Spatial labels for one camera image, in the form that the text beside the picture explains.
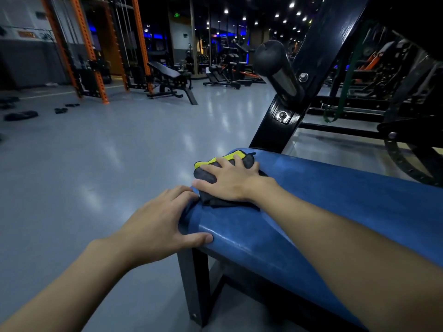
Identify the person's right hand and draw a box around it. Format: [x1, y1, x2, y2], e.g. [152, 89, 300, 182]
[191, 154, 277, 203]

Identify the person's left hand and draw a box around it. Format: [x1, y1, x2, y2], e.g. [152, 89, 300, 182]
[110, 185, 214, 268]

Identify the grey and yellow cleaning cloth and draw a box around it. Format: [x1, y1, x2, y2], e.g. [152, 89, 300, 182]
[192, 150, 269, 208]

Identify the blue padded bench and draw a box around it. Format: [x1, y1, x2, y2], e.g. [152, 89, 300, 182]
[177, 148, 443, 332]

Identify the person's right forearm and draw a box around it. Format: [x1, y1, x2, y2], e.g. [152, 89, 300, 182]
[249, 178, 443, 332]

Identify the person's left forearm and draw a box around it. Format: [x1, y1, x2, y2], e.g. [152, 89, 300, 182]
[0, 238, 136, 332]

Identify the black adjustable incline bench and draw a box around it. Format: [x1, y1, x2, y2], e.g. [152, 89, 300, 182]
[146, 61, 198, 106]

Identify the green resistance band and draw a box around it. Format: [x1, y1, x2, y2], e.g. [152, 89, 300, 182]
[323, 30, 364, 123]

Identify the perforated steel adjustment arc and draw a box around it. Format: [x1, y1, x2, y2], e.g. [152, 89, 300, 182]
[382, 55, 443, 188]

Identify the orange perforated power rack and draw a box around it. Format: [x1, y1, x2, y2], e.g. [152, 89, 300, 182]
[40, 0, 155, 104]

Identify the black upright post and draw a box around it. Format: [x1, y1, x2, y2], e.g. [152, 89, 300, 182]
[249, 0, 371, 153]

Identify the black weight machine frame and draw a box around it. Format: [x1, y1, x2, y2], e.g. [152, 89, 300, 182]
[297, 0, 443, 189]

